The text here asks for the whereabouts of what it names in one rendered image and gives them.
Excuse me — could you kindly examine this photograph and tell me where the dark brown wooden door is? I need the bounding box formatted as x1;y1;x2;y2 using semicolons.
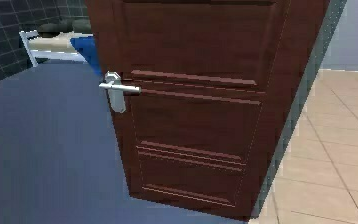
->
84;0;331;222

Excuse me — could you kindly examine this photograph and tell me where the blue blanket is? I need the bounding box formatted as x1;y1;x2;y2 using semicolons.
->
69;35;103;77

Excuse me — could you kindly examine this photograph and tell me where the dark grey pillow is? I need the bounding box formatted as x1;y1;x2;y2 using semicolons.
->
37;18;93;34

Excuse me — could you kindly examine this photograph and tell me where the white framed bed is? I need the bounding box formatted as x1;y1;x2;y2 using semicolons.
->
19;29;95;68

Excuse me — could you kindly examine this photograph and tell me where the silver door handle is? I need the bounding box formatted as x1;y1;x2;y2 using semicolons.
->
98;71;142;114

